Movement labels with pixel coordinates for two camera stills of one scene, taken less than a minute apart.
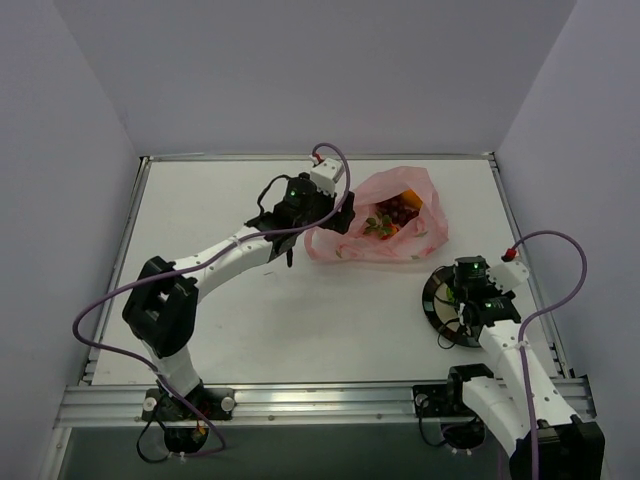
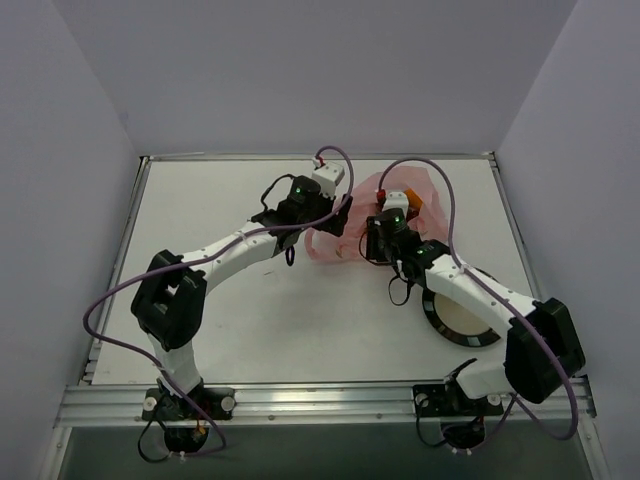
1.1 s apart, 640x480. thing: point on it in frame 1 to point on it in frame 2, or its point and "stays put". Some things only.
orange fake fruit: x=412 y=198 stays put
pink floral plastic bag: x=420 y=236 stays put
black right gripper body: x=460 y=306 to x=375 y=242
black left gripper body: x=338 y=212 stays put
